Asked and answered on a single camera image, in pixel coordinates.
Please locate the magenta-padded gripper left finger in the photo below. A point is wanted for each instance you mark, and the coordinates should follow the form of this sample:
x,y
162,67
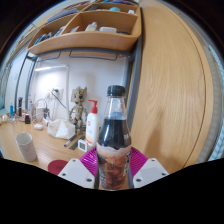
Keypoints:
x,y
75,171

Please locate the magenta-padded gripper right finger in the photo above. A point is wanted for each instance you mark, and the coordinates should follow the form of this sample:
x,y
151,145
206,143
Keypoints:
x,y
150,170

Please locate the dark cola bottle black cap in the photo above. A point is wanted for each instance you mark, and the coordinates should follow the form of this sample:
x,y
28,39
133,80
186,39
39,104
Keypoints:
x,y
114,140

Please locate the flat round red coaster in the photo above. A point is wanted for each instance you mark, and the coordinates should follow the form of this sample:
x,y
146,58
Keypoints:
x,y
56,166

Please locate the small white desk clock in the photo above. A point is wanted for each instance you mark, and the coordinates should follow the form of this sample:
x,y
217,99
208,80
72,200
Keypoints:
x,y
82,145

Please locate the white crumpled bag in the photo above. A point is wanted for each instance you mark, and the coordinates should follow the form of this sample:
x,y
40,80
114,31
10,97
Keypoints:
x,y
60,129

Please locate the white pump bottle red top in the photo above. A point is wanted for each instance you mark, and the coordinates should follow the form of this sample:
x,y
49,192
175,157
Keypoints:
x,y
92,128

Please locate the white speckled cup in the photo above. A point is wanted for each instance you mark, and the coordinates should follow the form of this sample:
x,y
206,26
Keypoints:
x,y
26,146

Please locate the small white oval object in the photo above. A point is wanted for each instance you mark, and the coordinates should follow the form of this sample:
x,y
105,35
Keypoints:
x,y
38,127

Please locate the white power adapter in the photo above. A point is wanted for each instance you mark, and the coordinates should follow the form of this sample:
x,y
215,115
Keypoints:
x,y
40,113

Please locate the wooden robot figure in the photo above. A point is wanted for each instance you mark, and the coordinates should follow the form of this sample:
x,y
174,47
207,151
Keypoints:
x,y
78,100

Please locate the green striped towel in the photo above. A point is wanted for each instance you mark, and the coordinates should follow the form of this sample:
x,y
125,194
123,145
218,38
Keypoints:
x,y
218,133

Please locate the slim black bottle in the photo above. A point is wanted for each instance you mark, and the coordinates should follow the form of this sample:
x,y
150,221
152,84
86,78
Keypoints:
x,y
20,106

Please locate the small blue bottle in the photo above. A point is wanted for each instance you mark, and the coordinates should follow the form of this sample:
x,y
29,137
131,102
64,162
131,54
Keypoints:
x,y
11,110

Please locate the white bar lamp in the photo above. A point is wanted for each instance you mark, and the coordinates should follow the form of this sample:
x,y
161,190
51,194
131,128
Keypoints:
x,y
50,68

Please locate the wooden shelf unit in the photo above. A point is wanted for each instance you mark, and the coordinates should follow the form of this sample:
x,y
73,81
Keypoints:
x,y
86,40

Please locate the grey metal shelf frame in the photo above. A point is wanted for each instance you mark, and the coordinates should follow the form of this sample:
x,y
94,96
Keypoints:
x,y
135,83

